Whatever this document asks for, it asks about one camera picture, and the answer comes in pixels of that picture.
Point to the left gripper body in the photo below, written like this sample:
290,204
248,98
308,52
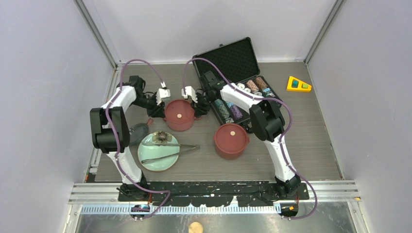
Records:
146,101

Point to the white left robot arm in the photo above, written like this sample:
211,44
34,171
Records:
110,132

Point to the red lunch box with food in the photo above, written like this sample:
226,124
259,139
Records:
179,115

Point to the red lunch box lid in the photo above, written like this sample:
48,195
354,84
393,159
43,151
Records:
179,112
231,139

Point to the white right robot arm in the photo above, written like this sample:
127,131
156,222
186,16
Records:
268,126

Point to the round beige object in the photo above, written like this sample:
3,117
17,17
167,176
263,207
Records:
196,227

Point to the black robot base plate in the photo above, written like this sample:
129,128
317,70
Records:
211,194

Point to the light green ceramic plate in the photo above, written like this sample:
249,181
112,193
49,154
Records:
158,166

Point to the black poker chip case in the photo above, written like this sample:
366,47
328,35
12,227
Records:
237,62

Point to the red steel-lined lunch box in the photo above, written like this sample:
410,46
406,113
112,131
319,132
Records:
231,148

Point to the yellow triangular toy block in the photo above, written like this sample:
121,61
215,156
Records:
297,85

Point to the metal tongs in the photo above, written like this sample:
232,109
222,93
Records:
158,151

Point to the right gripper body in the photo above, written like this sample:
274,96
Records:
206,95

